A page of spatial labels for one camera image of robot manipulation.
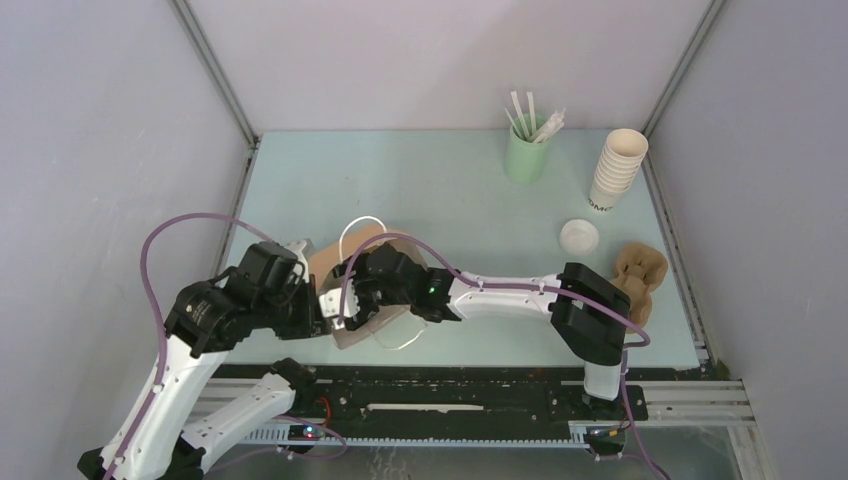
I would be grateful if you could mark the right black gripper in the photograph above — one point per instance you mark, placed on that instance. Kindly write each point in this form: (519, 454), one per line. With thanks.
(366, 309)

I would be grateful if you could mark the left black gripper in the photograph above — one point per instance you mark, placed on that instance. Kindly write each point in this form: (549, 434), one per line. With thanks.
(312, 322)

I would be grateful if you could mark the brown paper takeout bag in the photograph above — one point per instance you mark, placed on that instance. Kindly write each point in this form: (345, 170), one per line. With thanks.
(361, 235)

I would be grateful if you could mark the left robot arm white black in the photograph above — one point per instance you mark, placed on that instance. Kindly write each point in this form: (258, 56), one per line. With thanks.
(271, 288)

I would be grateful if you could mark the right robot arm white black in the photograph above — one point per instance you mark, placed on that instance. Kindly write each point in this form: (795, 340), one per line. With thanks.
(588, 312)

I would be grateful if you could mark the green straw holder cup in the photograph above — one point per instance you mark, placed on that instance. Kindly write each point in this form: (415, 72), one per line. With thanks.
(525, 161)

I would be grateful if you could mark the stack of white plastic lids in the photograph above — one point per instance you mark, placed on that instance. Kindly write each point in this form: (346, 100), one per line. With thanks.
(579, 237)

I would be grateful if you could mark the wrapped straw leftmost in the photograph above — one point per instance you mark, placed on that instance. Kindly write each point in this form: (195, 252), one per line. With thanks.
(521, 121)

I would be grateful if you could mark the brown pulp cup carrier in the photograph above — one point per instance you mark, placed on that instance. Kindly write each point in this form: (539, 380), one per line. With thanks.
(638, 271)

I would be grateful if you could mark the stack of white paper cups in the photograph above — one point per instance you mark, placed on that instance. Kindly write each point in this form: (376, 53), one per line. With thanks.
(619, 163)

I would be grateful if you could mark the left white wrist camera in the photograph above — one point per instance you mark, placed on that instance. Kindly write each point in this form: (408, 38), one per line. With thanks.
(302, 248)

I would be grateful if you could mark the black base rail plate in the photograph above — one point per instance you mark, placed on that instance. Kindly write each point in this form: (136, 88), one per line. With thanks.
(476, 403)

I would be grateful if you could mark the white cable duct strip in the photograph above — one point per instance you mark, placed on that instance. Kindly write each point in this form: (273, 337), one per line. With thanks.
(278, 434)

